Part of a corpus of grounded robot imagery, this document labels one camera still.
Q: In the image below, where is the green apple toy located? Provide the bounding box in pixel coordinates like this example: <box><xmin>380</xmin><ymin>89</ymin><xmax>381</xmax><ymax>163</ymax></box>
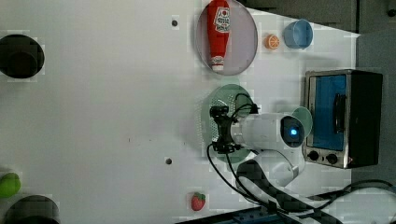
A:
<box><xmin>0</xmin><ymin>173</ymin><xmax>21</xmax><ymax>198</ymax></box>

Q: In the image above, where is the mint green mug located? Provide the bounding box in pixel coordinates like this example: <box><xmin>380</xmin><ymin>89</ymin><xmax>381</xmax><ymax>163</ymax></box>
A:
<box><xmin>291</xmin><ymin>106</ymin><xmax>313</xmax><ymax>137</ymax></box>

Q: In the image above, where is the blue cup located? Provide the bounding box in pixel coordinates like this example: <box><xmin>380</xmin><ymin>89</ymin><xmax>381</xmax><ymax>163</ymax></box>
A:
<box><xmin>283</xmin><ymin>20</ymin><xmax>314</xmax><ymax>49</ymax></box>

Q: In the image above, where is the silver toaster oven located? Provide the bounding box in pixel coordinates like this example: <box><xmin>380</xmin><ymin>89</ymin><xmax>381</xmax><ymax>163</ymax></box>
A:
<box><xmin>303</xmin><ymin>69</ymin><xmax>383</xmax><ymax>169</ymax></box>

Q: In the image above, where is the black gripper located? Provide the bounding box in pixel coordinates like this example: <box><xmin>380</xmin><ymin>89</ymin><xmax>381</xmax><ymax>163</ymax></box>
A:
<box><xmin>209</xmin><ymin>105</ymin><xmax>241</xmax><ymax>154</ymax></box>

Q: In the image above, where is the red ketchup bottle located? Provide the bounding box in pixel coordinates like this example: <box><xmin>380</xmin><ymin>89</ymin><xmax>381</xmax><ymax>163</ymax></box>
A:
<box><xmin>206</xmin><ymin>0</ymin><xmax>231</xmax><ymax>72</ymax></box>

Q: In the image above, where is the orange slice toy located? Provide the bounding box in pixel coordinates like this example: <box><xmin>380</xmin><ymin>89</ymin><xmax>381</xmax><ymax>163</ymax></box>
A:
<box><xmin>264</xmin><ymin>35</ymin><xmax>280</xmax><ymax>49</ymax></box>

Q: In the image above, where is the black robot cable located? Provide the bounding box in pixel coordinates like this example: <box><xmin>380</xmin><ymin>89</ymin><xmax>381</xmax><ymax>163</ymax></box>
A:
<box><xmin>206</xmin><ymin>92</ymin><xmax>396</xmax><ymax>218</ymax></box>

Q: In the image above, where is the black round pot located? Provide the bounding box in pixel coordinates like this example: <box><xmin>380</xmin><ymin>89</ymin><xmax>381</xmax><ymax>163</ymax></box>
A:
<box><xmin>2</xmin><ymin>195</ymin><xmax>61</xmax><ymax>224</ymax></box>
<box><xmin>0</xmin><ymin>35</ymin><xmax>45</xmax><ymax>79</ymax></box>

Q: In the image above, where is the grey round plate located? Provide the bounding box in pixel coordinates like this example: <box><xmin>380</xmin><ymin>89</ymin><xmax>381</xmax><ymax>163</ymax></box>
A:
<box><xmin>194</xmin><ymin>0</ymin><xmax>259</xmax><ymax>76</ymax></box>

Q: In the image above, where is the red strawberry toy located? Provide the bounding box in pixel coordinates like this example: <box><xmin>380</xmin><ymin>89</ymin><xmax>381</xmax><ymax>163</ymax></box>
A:
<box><xmin>191</xmin><ymin>192</ymin><xmax>205</xmax><ymax>212</ymax></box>

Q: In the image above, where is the black round pot lower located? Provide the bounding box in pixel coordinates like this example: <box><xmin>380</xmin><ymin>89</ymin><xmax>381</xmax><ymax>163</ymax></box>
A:
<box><xmin>2</xmin><ymin>195</ymin><xmax>61</xmax><ymax>224</ymax></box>

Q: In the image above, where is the mint green oval strainer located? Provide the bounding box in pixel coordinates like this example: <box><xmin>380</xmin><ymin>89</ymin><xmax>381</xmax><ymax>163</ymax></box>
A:
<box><xmin>200</xmin><ymin>84</ymin><xmax>259</xmax><ymax>146</ymax></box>

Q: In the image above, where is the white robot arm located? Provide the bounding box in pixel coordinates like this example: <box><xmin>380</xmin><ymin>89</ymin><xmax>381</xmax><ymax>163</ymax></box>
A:
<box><xmin>207</xmin><ymin>104</ymin><xmax>342</xmax><ymax>224</ymax></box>

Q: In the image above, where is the black round pot upper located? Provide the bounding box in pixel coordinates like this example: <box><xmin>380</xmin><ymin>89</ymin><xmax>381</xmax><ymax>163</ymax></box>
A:
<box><xmin>0</xmin><ymin>35</ymin><xmax>45</xmax><ymax>79</ymax></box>

